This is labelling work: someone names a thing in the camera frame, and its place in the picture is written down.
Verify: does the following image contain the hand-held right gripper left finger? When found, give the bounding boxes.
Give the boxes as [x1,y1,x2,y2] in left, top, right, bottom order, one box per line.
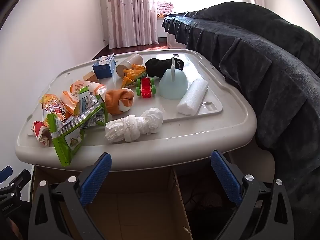
[28,152,113,240]

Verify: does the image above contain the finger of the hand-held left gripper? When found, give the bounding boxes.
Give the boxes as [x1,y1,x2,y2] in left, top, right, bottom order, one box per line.
[0,169,32,198]
[0,166,13,183]

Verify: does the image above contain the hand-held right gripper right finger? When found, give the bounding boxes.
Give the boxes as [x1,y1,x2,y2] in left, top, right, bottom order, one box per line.
[211,149,295,240]

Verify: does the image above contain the green snack wrapper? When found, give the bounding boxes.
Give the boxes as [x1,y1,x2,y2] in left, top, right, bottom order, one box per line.
[46,86,109,167]

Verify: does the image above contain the grey plastic storage lid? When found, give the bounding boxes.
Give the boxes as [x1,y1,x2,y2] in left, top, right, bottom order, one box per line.
[14,49,258,172]

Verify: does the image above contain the brown cardboard box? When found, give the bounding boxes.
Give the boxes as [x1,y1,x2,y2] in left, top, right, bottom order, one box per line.
[30,152,277,240]

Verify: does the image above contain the red white wrapper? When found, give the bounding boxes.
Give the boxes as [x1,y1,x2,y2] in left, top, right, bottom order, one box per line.
[32,120,54,147]

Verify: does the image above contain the white knotted plastic bag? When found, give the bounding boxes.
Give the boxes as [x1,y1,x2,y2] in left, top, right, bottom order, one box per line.
[105,107,164,143]

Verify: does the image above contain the orange rolled sock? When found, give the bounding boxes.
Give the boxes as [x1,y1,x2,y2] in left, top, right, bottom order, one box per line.
[104,88,135,115]

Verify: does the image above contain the orange cartoon snack wrapper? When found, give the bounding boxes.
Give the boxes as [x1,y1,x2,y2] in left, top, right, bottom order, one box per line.
[39,93,75,130]

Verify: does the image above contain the white foam roll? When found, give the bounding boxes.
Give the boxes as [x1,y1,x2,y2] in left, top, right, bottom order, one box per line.
[177,78,209,116]

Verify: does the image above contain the orange white snack wrapper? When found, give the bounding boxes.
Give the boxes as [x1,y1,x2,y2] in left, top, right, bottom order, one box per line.
[61,79,107,117]

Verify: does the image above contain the wooden block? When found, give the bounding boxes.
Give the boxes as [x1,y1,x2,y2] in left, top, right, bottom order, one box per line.
[82,71,99,82]

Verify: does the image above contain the red green toy car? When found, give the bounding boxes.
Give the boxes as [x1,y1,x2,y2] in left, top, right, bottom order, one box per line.
[136,77,158,98]

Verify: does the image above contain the light blue plastic bowl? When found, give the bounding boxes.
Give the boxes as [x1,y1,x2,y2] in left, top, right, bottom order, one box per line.
[159,57,189,100]

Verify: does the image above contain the blue white carton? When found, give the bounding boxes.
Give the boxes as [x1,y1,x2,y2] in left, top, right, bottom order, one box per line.
[92,54,117,80]

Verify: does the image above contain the orange green plastic toy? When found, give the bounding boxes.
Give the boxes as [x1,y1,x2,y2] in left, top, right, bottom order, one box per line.
[121,64,148,88]

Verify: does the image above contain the dark blanket covered bed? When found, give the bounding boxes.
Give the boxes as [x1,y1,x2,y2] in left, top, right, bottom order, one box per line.
[161,1,320,202]

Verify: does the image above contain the beige paper cup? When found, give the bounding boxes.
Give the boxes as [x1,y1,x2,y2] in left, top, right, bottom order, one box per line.
[116,53,144,77]

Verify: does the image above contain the black rolled sock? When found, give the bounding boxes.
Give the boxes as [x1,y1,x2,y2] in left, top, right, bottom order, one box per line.
[145,57,185,77]

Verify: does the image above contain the folded patterned quilt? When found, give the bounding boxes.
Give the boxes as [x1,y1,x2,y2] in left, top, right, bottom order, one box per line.
[156,1,175,14]

